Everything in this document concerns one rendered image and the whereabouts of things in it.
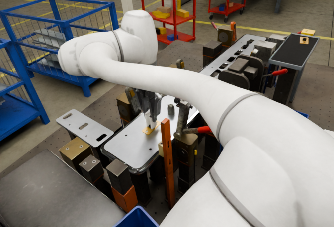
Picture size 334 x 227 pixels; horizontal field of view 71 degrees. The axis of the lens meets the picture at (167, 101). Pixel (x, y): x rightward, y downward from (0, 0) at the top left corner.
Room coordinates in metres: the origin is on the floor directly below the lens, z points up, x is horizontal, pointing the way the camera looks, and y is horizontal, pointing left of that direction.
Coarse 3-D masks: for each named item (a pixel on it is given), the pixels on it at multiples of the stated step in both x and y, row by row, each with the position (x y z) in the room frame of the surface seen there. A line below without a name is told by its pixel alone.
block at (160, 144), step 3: (159, 144) 0.56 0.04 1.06; (162, 144) 0.56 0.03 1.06; (159, 147) 0.56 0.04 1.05; (162, 147) 0.55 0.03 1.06; (159, 150) 0.56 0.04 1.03; (162, 150) 0.55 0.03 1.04; (159, 153) 0.56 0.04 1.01; (162, 153) 0.55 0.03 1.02; (162, 156) 0.55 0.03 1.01; (162, 159) 0.56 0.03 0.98; (162, 162) 0.56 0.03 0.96; (162, 165) 0.56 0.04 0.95; (162, 168) 0.56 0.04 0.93; (165, 174) 0.56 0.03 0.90; (165, 177) 0.55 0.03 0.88; (165, 180) 0.56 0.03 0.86; (165, 183) 0.56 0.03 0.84; (165, 186) 0.56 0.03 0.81; (165, 189) 0.56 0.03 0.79; (165, 192) 0.56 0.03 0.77; (165, 195) 0.56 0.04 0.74; (165, 198) 0.57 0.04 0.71
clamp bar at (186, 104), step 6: (174, 102) 0.61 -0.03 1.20; (180, 102) 0.59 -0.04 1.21; (186, 102) 0.59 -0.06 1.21; (180, 108) 0.59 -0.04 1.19; (186, 108) 0.59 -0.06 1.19; (180, 114) 0.59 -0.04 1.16; (186, 114) 0.60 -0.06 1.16; (180, 120) 0.59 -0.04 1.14; (186, 120) 0.61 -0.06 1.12; (180, 126) 0.60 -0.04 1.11; (186, 126) 0.62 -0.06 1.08; (180, 132) 0.60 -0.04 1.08
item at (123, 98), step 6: (120, 96) 0.89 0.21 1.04; (126, 96) 0.89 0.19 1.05; (120, 102) 0.87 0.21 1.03; (126, 102) 0.84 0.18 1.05; (120, 108) 0.87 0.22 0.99; (126, 108) 0.84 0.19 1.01; (120, 114) 0.88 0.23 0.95; (126, 114) 0.85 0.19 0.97; (132, 114) 0.84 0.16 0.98; (138, 114) 0.86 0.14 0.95; (126, 120) 0.86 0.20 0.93
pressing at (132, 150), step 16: (240, 48) 1.41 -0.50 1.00; (208, 64) 1.23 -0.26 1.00; (176, 112) 0.80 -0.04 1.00; (192, 112) 0.80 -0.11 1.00; (128, 128) 0.72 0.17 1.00; (160, 128) 0.71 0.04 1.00; (112, 144) 0.64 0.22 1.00; (128, 144) 0.63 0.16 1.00; (144, 144) 0.63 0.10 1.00; (112, 160) 0.57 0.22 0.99; (128, 160) 0.55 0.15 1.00; (144, 160) 0.55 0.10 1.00
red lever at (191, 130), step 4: (192, 128) 0.59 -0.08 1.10; (196, 128) 0.58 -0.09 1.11; (200, 128) 0.56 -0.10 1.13; (204, 128) 0.55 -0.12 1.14; (208, 128) 0.54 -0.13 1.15; (184, 132) 0.60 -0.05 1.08; (188, 132) 0.59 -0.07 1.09; (192, 132) 0.58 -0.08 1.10; (196, 132) 0.57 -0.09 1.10; (200, 132) 0.55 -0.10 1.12; (204, 132) 0.54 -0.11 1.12; (208, 132) 0.54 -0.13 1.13
